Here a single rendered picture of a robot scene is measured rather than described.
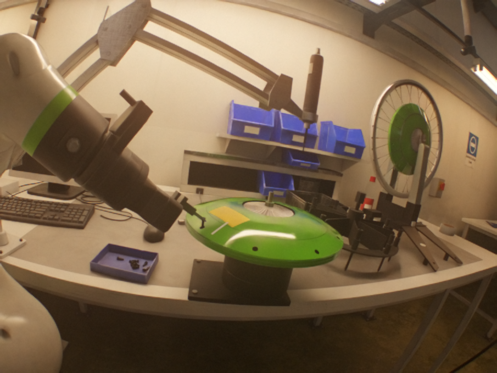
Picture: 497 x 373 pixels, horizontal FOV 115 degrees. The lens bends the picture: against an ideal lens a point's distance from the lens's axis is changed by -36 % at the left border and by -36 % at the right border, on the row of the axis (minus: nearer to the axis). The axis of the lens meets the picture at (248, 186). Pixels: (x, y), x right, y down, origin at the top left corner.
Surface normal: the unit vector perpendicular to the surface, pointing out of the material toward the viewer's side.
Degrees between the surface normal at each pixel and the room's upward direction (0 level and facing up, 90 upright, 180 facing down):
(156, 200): 79
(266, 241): 23
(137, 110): 71
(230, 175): 90
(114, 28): 90
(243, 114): 90
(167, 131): 90
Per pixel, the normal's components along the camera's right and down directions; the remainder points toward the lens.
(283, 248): 0.18, -0.80
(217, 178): 0.18, 0.22
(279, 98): 0.40, 0.23
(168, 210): 0.62, 0.25
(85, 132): 0.81, -0.13
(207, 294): 0.16, -0.97
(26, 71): 0.91, -0.01
